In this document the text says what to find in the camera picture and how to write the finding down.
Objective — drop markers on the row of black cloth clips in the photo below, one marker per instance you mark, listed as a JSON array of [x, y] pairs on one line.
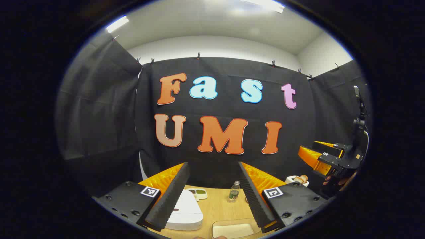
[[198, 55]]

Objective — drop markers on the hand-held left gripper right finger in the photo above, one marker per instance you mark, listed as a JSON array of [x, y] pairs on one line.
[[255, 199]]

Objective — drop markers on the wide ceiling light panel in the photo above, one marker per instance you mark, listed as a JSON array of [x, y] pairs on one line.
[[265, 5]]

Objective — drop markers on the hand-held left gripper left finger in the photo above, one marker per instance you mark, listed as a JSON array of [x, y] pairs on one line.
[[166, 202]]

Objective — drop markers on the white rice cooker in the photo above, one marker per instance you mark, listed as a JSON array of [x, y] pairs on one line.
[[187, 212]]

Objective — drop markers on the white toaster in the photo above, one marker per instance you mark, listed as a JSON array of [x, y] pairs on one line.
[[290, 180]]

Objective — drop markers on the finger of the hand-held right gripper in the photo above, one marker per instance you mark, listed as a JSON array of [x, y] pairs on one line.
[[328, 161], [332, 149]]

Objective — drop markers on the toast bread slice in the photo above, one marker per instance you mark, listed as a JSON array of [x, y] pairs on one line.
[[304, 178], [298, 180]]

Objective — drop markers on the clear plastic container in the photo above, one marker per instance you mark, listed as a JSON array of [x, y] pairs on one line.
[[252, 222]]

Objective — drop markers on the white divided sauce dish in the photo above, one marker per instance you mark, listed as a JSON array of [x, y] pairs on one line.
[[199, 194]]

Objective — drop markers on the clear water bottle green label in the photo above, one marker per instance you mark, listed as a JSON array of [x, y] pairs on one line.
[[233, 194]]

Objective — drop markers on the long ceiling light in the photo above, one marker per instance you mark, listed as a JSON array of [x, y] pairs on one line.
[[117, 24]]

